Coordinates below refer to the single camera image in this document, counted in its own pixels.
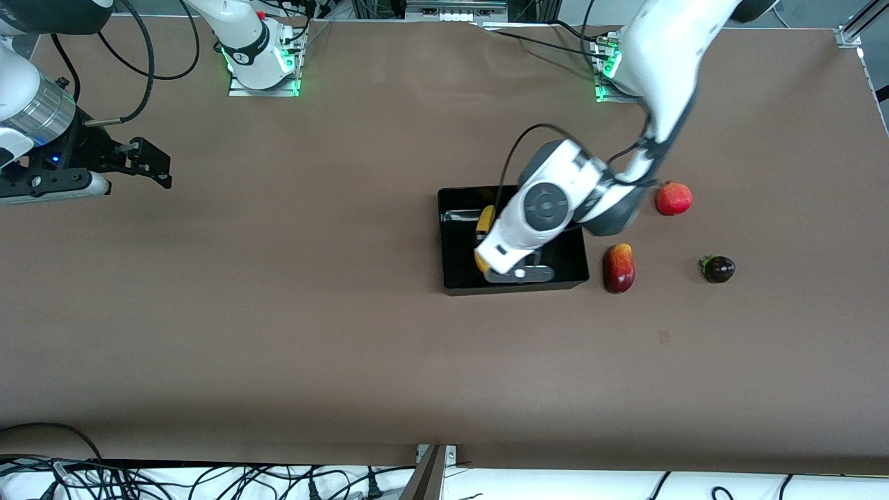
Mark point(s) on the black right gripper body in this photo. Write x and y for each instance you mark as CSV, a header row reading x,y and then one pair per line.
x,y
89,155

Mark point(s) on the yellow banana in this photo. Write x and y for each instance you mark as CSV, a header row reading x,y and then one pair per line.
x,y
485,221

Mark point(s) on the black plastic box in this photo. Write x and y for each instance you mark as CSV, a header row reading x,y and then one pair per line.
x,y
462,257

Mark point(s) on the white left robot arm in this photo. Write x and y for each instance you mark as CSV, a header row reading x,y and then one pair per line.
x,y
549,205

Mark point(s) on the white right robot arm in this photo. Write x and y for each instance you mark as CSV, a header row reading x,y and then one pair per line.
x,y
243,35

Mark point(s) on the red yellow mango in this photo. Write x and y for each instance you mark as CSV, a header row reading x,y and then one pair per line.
x,y
619,271

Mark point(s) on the red pomegranate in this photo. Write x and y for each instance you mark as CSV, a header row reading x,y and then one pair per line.
x,y
674,200

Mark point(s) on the dark purple eggplant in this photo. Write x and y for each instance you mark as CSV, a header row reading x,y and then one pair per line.
x,y
719,269

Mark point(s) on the aluminium profile bar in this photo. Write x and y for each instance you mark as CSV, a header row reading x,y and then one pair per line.
x,y
427,479

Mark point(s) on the grey power strip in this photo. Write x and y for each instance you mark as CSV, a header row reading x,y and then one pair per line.
x,y
455,14

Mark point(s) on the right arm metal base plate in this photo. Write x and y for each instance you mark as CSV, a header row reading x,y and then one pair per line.
x,y
239,92

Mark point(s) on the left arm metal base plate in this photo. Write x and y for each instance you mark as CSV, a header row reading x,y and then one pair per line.
x,y
601,97

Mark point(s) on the small metal bracket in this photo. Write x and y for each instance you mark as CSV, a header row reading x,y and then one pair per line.
x,y
451,455

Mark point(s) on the aluminium frame corner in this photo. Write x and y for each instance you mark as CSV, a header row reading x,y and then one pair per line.
x,y
851,35

